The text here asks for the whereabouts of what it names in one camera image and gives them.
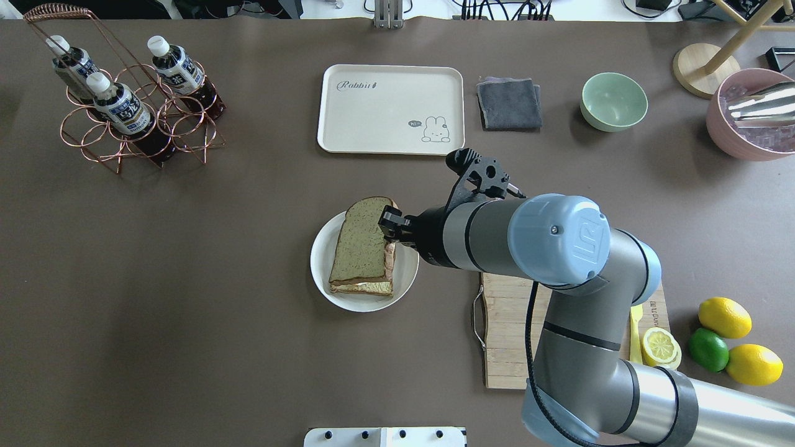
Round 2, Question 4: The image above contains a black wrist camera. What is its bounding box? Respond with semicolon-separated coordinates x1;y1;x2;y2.
445;148;527;215

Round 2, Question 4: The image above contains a tea bottle rear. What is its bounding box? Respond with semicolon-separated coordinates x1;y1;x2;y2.
46;35;110;122

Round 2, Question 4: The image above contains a grey folded cloth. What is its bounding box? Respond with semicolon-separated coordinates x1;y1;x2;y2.
476;76;544;131

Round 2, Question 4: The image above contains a mint green bowl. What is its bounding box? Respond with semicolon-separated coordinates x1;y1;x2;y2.
579;73;648;132

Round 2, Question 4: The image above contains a steel scoop in bowl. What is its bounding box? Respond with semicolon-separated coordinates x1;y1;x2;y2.
727;81;794;128

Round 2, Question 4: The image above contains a cream rabbit tray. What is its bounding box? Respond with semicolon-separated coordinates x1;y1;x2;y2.
316;63;465;156

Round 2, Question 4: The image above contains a white round plate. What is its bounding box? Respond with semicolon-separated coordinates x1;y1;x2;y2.
310;211;420;312

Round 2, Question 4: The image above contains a yellow lemon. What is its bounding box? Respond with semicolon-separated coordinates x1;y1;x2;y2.
725;343;784;387
697;297;753;339

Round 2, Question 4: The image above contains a yellow lemon upper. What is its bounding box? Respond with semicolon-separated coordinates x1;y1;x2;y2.
697;297;753;339

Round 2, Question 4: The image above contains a tea bottle front middle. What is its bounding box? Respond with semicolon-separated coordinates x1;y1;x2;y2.
87;71;176;166

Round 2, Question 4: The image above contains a pink bowl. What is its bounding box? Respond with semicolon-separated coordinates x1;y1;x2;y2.
706;68;793;161

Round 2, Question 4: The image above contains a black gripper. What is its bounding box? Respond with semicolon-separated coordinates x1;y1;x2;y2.
378;207;418;247

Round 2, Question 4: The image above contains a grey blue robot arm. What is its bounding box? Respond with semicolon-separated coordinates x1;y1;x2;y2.
379;194;793;446

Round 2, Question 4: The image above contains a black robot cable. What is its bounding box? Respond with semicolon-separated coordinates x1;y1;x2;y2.
525;281;628;447

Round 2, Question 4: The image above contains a bamboo cutting board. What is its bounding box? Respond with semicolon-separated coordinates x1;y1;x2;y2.
472;273;670;391

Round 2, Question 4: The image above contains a wooden stand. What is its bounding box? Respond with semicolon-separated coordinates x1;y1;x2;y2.
672;1;793;99

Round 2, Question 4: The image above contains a bread slice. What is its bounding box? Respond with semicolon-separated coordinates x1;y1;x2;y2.
329;196;396;287
329;240;396;296

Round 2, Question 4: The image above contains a yellow lemon lower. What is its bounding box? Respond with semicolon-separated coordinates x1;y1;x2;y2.
725;343;784;387

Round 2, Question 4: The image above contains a green lime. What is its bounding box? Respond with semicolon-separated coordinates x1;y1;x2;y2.
688;328;730;373

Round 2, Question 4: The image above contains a copper wire bottle rack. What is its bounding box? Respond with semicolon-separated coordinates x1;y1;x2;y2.
23;3;226;174

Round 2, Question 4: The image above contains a tea bottle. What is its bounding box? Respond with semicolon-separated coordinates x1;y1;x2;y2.
147;35;226;120
46;35;110;122
87;71;176;166

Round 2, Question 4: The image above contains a tea bottle front outer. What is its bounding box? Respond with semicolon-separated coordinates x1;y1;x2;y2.
147;35;226;120

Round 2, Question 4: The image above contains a yellow plastic knife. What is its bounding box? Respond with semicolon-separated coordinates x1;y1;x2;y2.
629;304;643;364

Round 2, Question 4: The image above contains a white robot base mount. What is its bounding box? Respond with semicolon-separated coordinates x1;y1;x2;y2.
303;425;468;446

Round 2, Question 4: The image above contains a lemon half slice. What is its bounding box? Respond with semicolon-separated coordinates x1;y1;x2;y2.
640;327;682;370

